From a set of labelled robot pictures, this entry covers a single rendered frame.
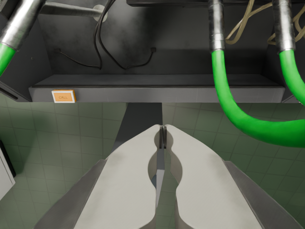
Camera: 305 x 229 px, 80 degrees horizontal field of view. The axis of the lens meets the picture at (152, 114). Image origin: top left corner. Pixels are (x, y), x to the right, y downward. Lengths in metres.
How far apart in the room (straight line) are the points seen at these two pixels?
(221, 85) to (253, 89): 0.29
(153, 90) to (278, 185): 2.08
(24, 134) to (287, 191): 2.65
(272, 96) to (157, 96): 0.28
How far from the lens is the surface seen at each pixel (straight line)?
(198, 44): 0.55
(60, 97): 0.50
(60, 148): 1.97
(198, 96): 0.46
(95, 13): 0.49
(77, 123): 1.73
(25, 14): 0.23
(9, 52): 0.23
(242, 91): 0.49
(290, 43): 0.27
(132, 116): 1.14
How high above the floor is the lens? 1.37
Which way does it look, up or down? 63 degrees down
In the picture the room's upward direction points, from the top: 176 degrees counter-clockwise
